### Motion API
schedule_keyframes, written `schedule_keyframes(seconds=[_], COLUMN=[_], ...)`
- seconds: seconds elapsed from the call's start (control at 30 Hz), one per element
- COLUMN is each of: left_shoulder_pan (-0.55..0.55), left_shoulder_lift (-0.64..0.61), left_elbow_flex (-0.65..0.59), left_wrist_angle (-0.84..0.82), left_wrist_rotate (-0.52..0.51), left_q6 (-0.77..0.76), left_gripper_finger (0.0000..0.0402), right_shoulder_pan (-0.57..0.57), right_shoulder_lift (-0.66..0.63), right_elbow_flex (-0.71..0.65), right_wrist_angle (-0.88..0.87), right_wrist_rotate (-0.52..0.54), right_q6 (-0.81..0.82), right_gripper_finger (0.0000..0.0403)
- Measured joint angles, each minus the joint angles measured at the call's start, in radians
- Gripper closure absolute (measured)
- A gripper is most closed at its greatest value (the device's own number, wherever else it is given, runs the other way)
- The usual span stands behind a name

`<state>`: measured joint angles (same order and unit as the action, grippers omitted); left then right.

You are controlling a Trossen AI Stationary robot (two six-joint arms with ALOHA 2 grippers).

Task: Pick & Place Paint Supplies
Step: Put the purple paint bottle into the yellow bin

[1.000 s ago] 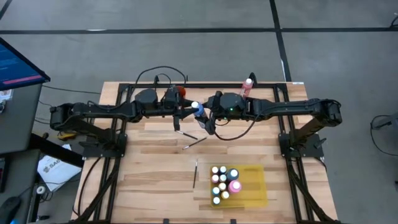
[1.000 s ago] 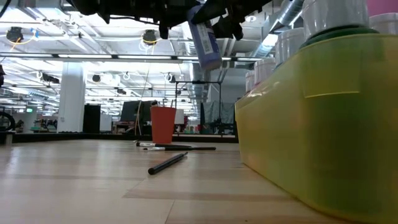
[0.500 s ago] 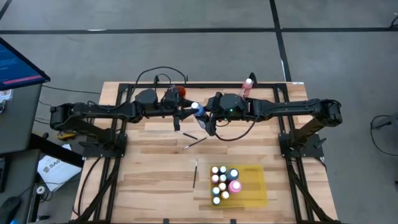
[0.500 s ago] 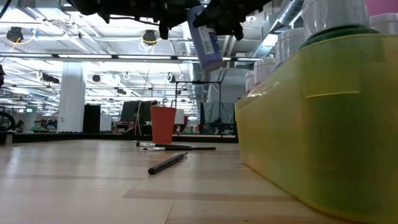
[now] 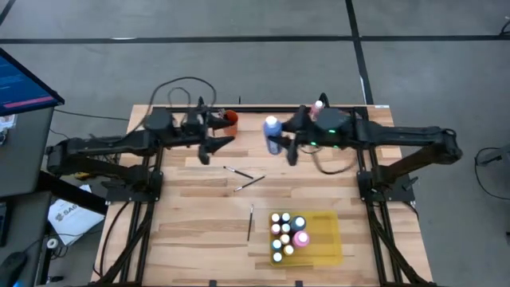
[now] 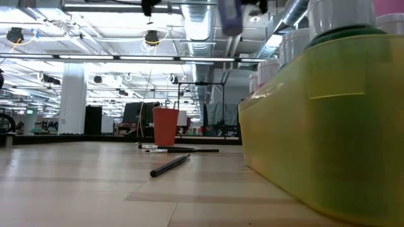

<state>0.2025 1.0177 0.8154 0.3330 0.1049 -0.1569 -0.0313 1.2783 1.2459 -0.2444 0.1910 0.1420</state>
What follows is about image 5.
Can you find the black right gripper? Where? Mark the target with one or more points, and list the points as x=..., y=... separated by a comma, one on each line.
x=303, y=133

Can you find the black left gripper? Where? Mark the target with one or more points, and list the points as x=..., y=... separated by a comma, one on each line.
x=195, y=125

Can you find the large blue paint bottle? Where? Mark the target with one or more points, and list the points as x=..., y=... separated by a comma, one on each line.
x=272, y=135

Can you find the small red paint bottle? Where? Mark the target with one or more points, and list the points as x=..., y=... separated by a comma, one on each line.
x=275, y=217

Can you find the large dark teal paint bottle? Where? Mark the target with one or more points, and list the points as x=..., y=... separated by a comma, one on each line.
x=298, y=223

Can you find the clear plastic jars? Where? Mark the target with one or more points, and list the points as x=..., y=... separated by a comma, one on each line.
x=275, y=229

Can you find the small yellow paint bottle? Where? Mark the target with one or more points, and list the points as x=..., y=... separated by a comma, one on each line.
x=285, y=228
x=284, y=238

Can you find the small cyan paint bottle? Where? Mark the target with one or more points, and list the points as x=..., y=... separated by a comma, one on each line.
x=276, y=244

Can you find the yellow translucent plastic bin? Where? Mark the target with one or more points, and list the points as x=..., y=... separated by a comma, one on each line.
x=324, y=239

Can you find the small green paint bottle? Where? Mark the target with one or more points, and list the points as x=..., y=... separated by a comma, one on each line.
x=277, y=257

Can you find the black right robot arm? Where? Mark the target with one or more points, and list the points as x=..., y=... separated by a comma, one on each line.
x=398, y=135

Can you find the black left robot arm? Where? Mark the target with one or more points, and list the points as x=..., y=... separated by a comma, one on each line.
x=119, y=145

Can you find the large red paint bottle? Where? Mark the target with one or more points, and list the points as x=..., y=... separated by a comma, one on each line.
x=316, y=109

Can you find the large pink paint bottle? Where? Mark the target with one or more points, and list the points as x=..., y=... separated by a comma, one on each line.
x=300, y=239

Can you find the small orange paint bottle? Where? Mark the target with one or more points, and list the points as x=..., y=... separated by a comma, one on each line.
x=288, y=250

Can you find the orange-red plastic cup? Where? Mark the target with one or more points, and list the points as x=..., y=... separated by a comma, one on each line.
x=232, y=119

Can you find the black table clamp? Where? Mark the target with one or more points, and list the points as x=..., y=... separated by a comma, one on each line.
x=201, y=100
x=324, y=99

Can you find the white paper booklet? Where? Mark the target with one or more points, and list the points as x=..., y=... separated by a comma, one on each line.
x=75, y=219

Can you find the white tape roll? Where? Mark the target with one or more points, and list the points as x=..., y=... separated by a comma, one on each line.
x=52, y=242

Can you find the grey desk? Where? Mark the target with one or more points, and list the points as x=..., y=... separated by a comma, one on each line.
x=20, y=151

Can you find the computer monitor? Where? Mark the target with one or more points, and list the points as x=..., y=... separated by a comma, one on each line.
x=20, y=87

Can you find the grey chair leg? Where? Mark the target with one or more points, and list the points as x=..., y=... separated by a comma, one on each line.
x=498, y=155

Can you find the black computer mouse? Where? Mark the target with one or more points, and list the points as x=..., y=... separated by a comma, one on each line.
x=12, y=269

